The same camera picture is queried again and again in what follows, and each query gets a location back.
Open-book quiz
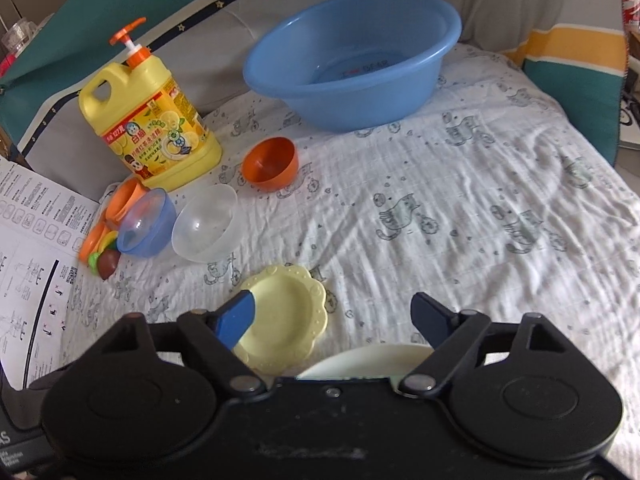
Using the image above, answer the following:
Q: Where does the striped teal yellow cushion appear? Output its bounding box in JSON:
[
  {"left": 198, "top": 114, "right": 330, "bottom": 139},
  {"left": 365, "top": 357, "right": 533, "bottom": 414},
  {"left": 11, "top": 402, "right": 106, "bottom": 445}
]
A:
[{"left": 502, "top": 22, "right": 632, "bottom": 168}]

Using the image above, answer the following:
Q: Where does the printed instruction sheet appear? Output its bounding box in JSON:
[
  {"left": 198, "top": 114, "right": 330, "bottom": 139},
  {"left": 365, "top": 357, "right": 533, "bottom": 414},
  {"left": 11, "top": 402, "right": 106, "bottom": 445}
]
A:
[{"left": 0, "top": 155, "right": 101, "bottom": 392}]

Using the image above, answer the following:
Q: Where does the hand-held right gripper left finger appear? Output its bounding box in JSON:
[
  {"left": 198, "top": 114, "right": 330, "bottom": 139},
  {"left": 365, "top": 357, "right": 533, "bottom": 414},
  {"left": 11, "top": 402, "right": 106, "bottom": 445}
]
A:
[{"left": 102, "top": 289, "right": 268, "bottom": 401}]

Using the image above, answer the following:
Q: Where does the yellow scalloped plate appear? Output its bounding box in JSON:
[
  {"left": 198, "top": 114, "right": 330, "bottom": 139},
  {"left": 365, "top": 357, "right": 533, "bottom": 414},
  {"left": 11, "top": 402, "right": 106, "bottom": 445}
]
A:
[{"left": 232, "top": 264, "right": 331, "bottom": 376}]

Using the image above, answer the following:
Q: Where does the blue plastic basin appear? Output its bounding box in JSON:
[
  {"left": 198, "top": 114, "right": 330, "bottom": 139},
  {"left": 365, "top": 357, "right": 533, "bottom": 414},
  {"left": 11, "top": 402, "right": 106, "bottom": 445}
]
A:
[{"left": 243, "top": 0, "right": 462, "bottom": 134}]

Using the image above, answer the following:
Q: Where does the pale green plate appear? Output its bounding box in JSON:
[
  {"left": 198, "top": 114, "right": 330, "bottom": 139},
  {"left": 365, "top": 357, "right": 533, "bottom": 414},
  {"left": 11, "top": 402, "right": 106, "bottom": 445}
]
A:
[{"left": 297, "top": 343, "right": 435, "bottom": 380}]

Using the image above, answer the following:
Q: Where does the yellow detergent bottle with pump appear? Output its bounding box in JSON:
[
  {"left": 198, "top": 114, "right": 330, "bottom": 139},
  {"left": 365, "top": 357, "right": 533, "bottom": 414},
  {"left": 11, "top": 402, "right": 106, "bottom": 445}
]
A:
[{"left": 78, "top": 17, "right": 222, "bottom": 192}]

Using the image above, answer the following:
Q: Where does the clear plastic bowl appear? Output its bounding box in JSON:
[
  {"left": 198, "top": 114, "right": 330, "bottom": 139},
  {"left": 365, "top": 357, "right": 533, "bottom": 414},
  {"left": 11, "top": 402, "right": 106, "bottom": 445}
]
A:
[{"left": 171, "top": 183, "right": 238, "bottom": 263}]

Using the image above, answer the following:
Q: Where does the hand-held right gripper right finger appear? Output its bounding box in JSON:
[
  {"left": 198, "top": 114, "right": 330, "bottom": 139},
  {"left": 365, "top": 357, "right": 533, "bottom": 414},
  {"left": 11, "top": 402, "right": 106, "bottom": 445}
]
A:
[{"left": 399, "top": 291, "right": 563, "bottom": 401}]

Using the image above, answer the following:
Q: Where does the blue translucent bowl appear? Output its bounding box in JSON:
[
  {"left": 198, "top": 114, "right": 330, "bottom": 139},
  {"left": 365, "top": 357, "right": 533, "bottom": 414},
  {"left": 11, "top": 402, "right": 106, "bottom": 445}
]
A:
[{"left": 116, "top": 188, "right": 177, "bottom": 259}]

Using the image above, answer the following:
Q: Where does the white printed blanket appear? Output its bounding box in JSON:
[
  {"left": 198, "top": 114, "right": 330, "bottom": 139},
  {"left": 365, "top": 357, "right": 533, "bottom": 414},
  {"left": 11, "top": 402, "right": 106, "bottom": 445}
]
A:
[{"left": 27, "top": 42, "right": 640, "bottom": 480}]

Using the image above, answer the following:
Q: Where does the clear plastic container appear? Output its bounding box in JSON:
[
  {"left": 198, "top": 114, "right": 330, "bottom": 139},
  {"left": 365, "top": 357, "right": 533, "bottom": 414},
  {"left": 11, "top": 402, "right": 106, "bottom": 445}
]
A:
[{"left": 0, "top": 16, "right": 42, "bottom": 57}]

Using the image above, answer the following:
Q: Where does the brown toy fruit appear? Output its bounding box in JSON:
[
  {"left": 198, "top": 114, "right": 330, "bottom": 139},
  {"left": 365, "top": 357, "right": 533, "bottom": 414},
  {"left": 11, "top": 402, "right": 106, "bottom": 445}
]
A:
[{"left": 97, "top": 250, "right": 121, "bottom": 281}]

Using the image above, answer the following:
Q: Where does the teal cushion with star trim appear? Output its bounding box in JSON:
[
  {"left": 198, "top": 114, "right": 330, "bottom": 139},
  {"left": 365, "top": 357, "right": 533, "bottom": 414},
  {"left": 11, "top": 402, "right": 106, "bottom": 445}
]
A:
[{"left": 0, "top": 0, "right": 283, "bottom": 133}]

